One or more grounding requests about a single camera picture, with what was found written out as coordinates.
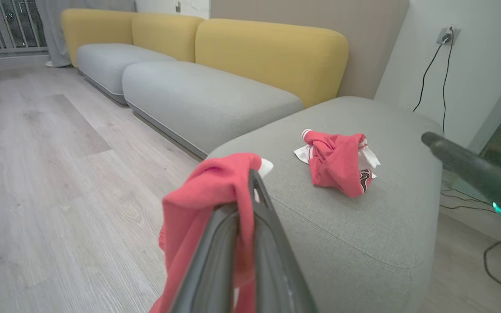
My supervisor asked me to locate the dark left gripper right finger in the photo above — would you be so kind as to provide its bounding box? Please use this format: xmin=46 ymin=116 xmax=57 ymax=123
xmin=249 ymin=170 xmax=319 ymax=313

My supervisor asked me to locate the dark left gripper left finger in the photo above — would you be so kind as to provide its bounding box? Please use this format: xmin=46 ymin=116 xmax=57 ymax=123
xmin=170 ymin=203 xmax=240 ymax=313

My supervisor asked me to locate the red garment with white trim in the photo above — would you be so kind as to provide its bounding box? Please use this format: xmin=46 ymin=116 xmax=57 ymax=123
xmin=148 ymin=152 xmax=274 ymax=313

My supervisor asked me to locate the red garment with black logo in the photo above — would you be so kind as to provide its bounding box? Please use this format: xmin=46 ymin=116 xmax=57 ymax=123
xmin=294 ymin=129 xmax=381 ymax=199

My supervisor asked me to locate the grey fabric sofa ottoman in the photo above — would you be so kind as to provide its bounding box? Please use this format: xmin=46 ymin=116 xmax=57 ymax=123
xmin=207 ymin=96 xmax=444 ymax=313

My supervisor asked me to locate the long grey sofa seat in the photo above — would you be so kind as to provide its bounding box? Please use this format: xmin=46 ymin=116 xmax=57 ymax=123
xmin=122 ymin=61 xmax=304 ymax=159

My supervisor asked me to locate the wide yellow sofa backrest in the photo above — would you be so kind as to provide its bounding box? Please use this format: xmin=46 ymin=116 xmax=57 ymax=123
xmin=195 ymin=18 xmax=349 ymax=109

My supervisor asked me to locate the short grey sofa seat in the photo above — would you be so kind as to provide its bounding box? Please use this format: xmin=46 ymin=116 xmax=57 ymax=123
xmin=77 ymin=43 xmax=177 ymax=106

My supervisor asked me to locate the grey curtain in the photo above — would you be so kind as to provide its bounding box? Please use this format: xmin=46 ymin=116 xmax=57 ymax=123
xmin=37 ymin=0 xmax=136 ymax=68

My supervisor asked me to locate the window with metal railing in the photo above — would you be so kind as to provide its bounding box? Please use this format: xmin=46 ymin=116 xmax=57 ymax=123
xmin=0 ymin=0 xmax=47 ymax=56

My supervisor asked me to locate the black power cable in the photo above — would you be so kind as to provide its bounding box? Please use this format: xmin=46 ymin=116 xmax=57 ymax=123
xmin=442 ymin=28 xmax=454 ymax=133
xmin=413 ymin=41 xmax=445 ymax=113

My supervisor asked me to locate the wall power outlet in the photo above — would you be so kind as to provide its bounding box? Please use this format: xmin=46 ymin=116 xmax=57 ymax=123
xmin=436 ymin=27 xmax=461 ymax=46

